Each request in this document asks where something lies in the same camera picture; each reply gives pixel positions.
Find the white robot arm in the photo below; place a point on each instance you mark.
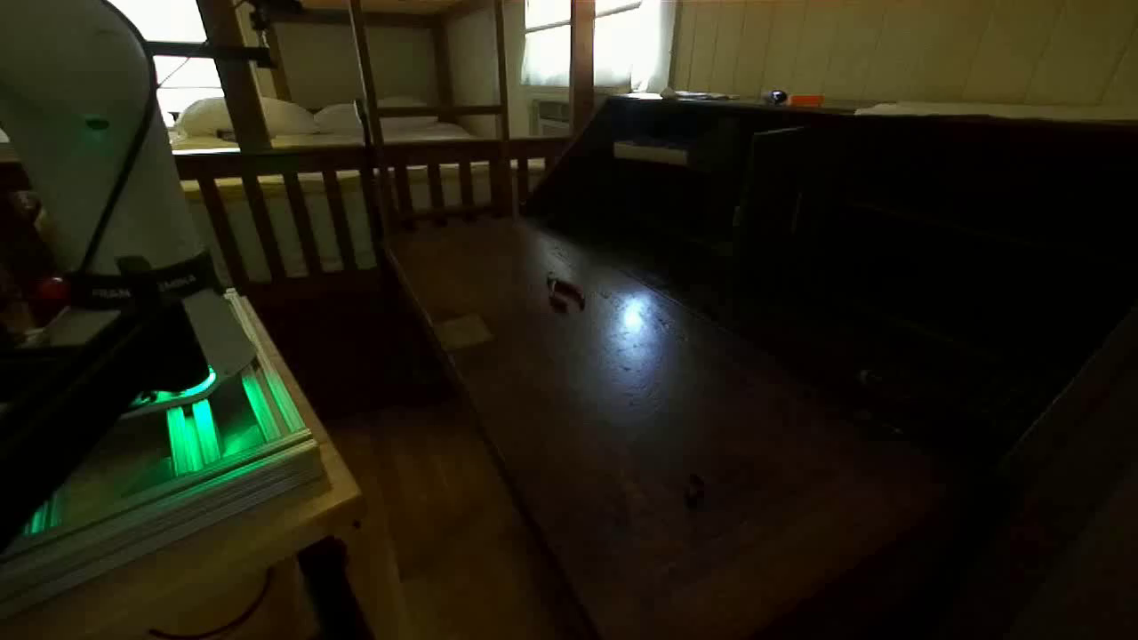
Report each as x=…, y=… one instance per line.
x=72, y=129

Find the small paper slip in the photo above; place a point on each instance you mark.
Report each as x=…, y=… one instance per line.
x=461, y=332

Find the bright window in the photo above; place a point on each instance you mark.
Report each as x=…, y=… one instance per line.
x=597, y=42

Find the white pillow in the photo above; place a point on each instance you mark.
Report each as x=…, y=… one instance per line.
x=357, y=117
x=218, y=116

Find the small orange object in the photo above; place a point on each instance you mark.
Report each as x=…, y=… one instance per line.
x=807, y=101

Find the light wooden robot stand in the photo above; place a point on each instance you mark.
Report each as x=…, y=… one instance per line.
x=237, y=555

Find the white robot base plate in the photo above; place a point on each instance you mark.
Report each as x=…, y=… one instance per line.
x=226, y=445

